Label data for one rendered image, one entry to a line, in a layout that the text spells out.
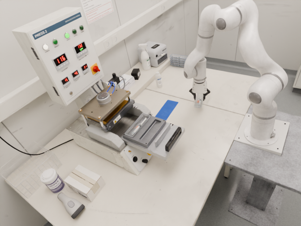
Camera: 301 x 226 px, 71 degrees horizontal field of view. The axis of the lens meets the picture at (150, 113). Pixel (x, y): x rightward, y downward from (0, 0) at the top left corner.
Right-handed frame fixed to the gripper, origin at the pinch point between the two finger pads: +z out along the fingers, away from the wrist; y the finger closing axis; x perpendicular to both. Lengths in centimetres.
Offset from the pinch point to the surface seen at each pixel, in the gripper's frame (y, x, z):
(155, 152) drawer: 13, 65, -14
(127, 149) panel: 32, 61, -8
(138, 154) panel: 28, 59, -1
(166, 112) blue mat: 23.1, 10.9, 7.7
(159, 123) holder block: 17, 46, -15
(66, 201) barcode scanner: 56, 94, 0
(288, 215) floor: -73, 34, 83
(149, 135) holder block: 19, 55, -15
